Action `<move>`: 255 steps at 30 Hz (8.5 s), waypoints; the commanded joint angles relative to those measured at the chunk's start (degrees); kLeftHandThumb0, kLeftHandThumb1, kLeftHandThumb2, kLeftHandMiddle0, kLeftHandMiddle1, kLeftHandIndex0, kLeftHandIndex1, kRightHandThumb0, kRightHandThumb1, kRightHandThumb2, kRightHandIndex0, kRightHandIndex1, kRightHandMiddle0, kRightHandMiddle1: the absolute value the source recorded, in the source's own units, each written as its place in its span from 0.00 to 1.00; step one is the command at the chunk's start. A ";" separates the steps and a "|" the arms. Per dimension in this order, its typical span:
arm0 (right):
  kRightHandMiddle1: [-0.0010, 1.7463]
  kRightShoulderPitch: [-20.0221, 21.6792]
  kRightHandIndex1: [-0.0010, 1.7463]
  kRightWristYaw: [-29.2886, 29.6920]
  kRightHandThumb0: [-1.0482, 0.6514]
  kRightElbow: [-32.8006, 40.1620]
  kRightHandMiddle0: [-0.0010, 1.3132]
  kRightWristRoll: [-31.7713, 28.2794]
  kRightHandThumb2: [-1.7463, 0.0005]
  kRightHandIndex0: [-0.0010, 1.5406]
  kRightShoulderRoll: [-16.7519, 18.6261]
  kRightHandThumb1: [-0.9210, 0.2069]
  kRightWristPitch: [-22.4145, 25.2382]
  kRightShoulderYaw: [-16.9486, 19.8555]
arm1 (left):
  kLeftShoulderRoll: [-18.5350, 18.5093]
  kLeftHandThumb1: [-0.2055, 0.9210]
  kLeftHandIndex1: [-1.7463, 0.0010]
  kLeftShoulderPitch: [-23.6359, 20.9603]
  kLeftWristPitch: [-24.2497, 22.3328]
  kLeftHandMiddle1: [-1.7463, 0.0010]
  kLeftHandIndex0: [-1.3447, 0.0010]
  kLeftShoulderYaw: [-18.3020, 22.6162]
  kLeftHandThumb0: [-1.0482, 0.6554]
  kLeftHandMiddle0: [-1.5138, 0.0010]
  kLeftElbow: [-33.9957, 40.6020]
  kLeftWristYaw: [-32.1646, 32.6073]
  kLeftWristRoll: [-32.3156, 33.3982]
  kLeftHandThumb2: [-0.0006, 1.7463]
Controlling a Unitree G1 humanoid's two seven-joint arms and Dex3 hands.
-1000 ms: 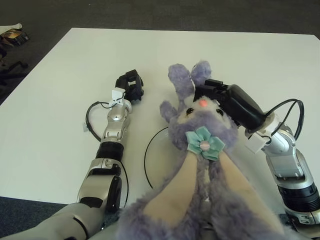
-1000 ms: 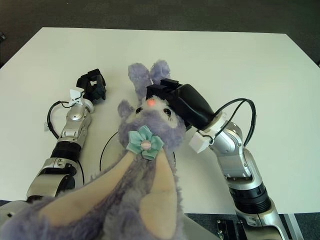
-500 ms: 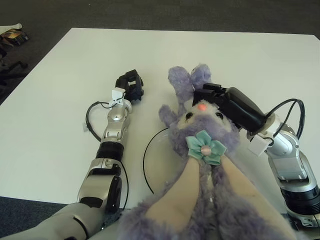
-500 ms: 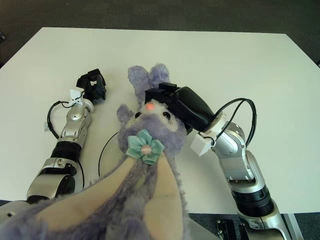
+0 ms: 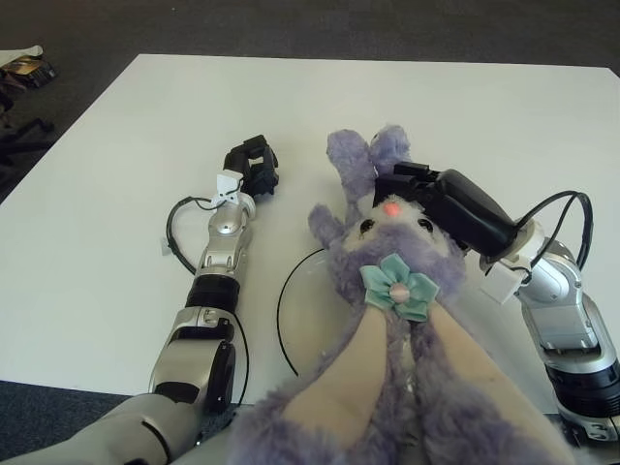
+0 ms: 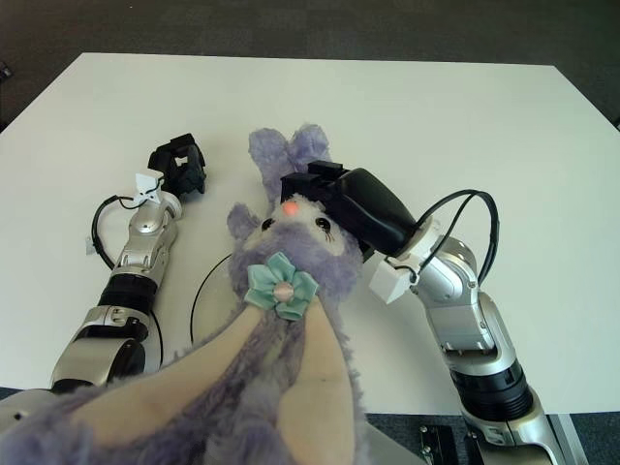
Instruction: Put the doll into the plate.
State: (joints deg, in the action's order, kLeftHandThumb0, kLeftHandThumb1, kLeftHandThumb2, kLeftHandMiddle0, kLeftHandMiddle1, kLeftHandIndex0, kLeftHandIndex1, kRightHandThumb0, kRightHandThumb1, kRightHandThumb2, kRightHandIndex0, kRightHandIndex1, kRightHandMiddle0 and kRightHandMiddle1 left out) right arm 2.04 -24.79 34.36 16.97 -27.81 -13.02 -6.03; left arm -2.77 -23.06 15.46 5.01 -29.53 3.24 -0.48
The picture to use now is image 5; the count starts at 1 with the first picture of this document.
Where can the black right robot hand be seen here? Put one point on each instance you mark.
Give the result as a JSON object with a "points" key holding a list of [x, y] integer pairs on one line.
{"points": [[465, 208]]}

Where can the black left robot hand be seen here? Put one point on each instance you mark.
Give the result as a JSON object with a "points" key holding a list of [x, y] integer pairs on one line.
{"points": [[259, 172]]}

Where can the purple plush bunny doll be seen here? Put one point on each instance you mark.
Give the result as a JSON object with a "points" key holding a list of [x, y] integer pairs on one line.
{"points": [[402, 242]]}

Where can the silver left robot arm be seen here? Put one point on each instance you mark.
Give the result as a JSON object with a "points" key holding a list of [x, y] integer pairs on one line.
{"points": [[218, 257]]}

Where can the white plate with black rim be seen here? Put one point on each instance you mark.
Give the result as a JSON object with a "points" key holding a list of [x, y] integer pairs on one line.
{"points": [[305, 319]]}

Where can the black stand on floor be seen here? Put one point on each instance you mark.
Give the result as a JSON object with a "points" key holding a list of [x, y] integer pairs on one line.
{"points": [[29, 130]]}

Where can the dark bag on floor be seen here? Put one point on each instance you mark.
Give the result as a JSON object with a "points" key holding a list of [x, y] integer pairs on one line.
{"points": [[5, 97]]}

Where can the white cloth on floor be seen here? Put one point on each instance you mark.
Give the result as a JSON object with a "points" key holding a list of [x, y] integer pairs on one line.
{"points": [[19, 53]]}

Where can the grey robot torso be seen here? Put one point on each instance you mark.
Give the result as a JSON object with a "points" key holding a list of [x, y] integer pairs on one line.
{"points": [[106, 431]]}

